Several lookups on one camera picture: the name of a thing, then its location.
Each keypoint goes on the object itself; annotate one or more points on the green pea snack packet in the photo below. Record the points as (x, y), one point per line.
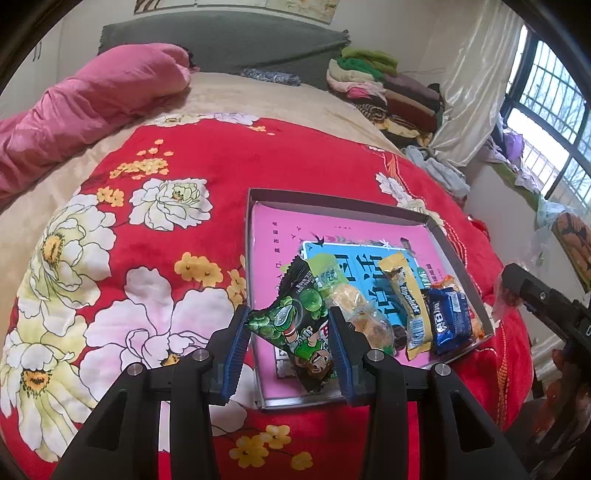
(295, 332)

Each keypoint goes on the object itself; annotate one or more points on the grey headboard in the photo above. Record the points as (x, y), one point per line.
(231, 46)

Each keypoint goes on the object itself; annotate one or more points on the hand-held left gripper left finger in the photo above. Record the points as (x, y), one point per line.
(233, 360)

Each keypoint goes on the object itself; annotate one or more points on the white wardrobe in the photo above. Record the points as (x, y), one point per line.
(46, 69)

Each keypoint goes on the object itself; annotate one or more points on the pink picture book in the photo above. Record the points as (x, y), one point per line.
(277, 240)

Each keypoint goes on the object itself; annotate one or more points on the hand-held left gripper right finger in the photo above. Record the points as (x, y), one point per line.
(346, 364)

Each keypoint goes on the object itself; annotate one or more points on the dark patterned cloth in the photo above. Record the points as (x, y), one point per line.
(272, 76)

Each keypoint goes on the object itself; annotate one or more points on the pale crumpled cloth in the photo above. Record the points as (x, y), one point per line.
(551, 212)

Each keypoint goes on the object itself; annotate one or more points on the pink quilt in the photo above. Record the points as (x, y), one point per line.
(92, 101)

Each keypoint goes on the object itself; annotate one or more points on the yellow white wafer bar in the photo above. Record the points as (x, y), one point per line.
(411, 309)

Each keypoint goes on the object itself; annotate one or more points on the yellow pastry clear packet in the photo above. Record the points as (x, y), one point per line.
(348, 295)

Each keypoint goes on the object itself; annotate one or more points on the orange patterned cloth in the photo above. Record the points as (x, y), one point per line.
(572, 249)

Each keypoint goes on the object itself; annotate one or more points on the red floral blanket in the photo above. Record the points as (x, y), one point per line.
(207, 152)

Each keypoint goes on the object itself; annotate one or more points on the barred window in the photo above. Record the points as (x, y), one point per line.
(554, 92)

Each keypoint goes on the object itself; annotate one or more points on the large clear pastry packet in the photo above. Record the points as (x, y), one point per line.
(374, 330)

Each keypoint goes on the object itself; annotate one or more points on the orange biscuit stick packet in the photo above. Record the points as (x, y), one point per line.
(475, 323)

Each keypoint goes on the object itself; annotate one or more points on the person's right hand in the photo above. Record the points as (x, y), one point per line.
(561, 392)

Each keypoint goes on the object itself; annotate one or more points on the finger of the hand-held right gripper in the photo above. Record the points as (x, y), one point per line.
(535, 295)

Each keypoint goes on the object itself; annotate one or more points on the blue cookie packet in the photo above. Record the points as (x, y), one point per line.
(445, 323)

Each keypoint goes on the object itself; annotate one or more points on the purple cloth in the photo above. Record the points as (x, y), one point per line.
(515, 147)

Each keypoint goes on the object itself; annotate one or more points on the grey white crumpled garments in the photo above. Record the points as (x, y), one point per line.
(438, 170)

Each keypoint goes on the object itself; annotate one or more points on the white satin curtain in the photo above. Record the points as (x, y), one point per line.
(471, 92)

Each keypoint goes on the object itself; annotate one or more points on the dark shallow cardboard box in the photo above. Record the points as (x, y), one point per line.
(323, 201)

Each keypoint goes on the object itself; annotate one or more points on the pile of folded clothes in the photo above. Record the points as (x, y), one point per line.
(397, 97)

